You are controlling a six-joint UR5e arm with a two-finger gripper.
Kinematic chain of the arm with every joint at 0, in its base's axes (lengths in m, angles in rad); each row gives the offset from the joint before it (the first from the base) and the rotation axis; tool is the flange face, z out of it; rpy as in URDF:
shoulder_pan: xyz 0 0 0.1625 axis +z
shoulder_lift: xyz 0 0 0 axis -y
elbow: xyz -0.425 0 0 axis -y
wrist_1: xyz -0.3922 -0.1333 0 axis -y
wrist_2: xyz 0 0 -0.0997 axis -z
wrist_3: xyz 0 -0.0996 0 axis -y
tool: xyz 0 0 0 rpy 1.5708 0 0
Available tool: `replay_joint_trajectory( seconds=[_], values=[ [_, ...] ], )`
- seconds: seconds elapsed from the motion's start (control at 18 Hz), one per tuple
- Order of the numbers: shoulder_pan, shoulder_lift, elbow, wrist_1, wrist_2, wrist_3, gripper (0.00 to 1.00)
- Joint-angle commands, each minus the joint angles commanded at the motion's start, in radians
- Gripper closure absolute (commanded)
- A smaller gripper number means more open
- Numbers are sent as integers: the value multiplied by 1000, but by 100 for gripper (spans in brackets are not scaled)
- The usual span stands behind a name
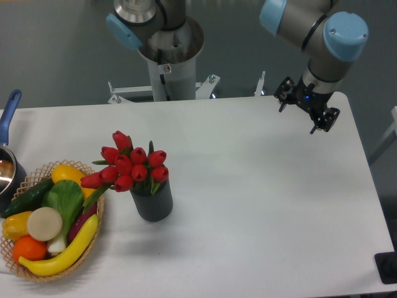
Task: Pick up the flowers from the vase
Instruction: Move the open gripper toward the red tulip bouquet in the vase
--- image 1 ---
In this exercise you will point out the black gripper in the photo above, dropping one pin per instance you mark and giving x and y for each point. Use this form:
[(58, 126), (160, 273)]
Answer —
[(315, 104)]

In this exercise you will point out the red tulip bouquet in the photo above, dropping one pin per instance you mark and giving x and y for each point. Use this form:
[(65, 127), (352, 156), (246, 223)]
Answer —
[(127, 168)]

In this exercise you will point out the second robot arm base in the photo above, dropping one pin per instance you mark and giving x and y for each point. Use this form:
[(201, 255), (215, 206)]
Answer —
[(160, 30)]

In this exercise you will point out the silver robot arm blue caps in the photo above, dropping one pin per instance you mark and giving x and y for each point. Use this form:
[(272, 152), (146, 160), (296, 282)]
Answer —
[(332, 42)]

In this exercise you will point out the dark grey ribbed vase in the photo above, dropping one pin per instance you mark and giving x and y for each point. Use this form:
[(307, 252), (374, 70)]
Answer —
[(154, 207)]

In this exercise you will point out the black device at table edge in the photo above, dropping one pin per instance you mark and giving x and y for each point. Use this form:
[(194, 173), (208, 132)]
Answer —
[(386, 266)]

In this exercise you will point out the purple eggplant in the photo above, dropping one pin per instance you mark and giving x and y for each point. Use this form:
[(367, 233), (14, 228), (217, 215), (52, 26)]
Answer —
[(79, 222)]

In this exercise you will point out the yellow lemon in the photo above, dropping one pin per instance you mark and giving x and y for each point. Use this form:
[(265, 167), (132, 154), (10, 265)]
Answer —
[(67, 172)]

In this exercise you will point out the green bok choy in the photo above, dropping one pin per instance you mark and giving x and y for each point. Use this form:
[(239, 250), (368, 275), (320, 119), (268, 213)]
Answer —
[(66, 197)]

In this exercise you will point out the beige round disc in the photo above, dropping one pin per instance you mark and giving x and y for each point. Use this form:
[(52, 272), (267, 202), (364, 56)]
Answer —
[(44, 224)]

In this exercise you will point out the green cucumber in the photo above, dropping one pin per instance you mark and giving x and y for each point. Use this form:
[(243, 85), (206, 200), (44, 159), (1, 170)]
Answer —
[(28, 200)]

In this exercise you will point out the yellow banana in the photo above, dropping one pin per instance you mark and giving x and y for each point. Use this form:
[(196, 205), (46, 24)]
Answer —
[(69, 256)]

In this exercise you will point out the orange fruit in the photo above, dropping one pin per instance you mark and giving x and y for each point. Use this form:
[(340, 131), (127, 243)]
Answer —
[(29, 248)]

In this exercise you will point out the yellow bell pepper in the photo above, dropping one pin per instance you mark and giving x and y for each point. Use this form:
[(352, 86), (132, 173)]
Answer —
[(15, 227)]

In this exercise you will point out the white frame at right edge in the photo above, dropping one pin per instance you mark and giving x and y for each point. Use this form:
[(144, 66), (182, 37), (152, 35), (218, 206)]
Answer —
[(385, 141)]

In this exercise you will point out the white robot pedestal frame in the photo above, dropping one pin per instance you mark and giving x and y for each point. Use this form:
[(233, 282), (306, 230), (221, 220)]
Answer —
[(193, 79)]

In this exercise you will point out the blue handled saucepan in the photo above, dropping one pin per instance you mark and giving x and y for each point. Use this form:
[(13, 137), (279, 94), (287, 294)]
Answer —
[(12, 172)]

